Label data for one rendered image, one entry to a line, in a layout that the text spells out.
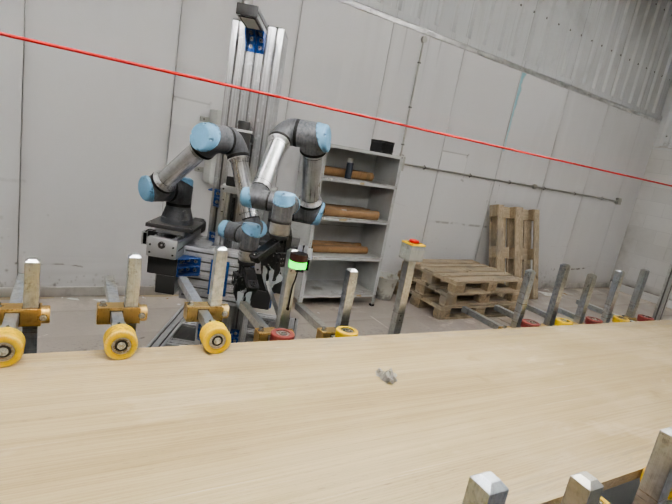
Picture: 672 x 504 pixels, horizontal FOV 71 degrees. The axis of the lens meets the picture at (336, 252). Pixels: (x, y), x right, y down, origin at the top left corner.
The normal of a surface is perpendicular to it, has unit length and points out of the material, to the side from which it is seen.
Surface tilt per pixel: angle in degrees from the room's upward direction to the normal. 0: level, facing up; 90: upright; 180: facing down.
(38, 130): 90
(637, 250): 90
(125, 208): 90
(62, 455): 0
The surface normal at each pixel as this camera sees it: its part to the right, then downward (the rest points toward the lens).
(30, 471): 0.18, -0.96
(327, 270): 0.51, 0.28
